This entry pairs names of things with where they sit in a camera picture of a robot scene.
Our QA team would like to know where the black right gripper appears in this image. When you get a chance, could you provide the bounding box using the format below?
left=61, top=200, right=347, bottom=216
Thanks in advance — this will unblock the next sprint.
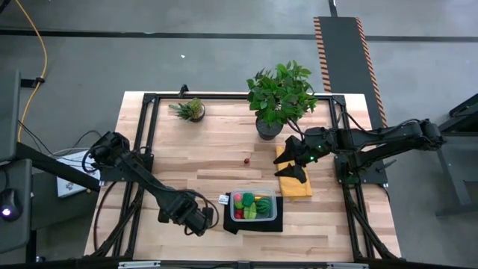
left=273, top=126, right=338, bottom=185

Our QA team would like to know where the black aluminium table frame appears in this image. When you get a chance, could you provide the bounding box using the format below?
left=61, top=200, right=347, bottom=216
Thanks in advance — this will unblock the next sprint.
left=84, top=84, right=403, bottom=262

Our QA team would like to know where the leafy green potted plant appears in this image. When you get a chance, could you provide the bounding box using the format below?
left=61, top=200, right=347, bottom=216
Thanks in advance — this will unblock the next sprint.
left=245, top=59, right=318, bottom=142

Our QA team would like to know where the small potted succulent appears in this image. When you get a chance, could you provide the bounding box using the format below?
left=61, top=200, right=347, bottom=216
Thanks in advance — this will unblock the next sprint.
left=167, top=96, right=207, bottom=123

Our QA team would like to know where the clear plastic tupperware container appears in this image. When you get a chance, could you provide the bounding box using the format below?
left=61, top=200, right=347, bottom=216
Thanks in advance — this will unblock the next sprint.
left=229, top=188, right=279, bottom=223

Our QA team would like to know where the yellow cable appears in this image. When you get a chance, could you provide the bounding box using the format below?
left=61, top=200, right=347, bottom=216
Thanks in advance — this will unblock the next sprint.
left=13, top=0, right=49, bottom=143

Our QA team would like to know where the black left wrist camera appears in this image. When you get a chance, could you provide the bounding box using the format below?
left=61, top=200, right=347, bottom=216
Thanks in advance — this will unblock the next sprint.
left=186, top=217, right=209, bottom=237

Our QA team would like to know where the black device with glowing light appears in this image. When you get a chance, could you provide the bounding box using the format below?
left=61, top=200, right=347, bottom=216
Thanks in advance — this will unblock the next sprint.
left=0, top=188, right=23, bottom=223

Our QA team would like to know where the white printed paper sheet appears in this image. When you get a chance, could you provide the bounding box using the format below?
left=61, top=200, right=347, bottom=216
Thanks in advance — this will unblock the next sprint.
left=55, top=149, right=101, bottom=198

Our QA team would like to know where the black cable bracket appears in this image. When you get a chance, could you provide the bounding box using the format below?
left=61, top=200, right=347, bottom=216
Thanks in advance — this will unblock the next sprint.
left=20, top=76, right=46, bottom=89

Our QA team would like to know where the dark metal workbench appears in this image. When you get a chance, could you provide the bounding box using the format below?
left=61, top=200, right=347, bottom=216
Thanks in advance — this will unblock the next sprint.
left=423, top=93, right=478, bottom=218

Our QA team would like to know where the black diagonal stand beam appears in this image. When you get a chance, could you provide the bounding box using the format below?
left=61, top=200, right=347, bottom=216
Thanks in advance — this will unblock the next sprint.
left=14, top=141, right=102, bottom=194

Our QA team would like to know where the striped green toy watermelon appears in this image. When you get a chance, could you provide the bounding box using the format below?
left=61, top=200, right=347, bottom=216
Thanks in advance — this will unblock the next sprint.
left=255, top=197, right=273, bottom=216

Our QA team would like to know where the black mat with striped edges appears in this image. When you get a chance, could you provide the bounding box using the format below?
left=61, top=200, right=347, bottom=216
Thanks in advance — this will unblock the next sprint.
left=312, top=16, right=389, bottom=132

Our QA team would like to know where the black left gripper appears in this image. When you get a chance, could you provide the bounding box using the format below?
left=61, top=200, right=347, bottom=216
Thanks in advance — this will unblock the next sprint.
left=158, top=191, right=215, bottom=226

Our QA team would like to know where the black folded cloth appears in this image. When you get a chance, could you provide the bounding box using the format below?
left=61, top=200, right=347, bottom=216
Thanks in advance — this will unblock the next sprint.
left=223, top=192, right=284, bottom=235

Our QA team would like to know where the yellow cloth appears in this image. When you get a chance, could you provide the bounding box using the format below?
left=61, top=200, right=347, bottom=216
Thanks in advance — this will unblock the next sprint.
left=275, top=143, right=314, bottom=202

